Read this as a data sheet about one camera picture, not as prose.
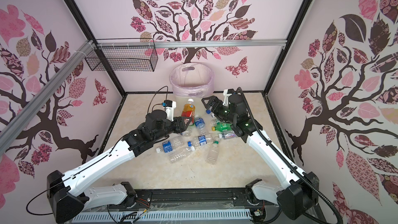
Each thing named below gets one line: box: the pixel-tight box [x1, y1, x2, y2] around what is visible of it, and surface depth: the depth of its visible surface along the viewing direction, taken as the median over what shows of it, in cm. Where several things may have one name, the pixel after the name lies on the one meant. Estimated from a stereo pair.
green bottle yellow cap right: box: [211, 122, 233, 132], surface depth 97 cm
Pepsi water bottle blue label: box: [187, 133, 214, 148], surface depth 92 cm
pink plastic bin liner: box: [169, 62, 215, 98], surface depth 100 cm
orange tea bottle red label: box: [181, 98, 196, 125], surface depth 74 cm
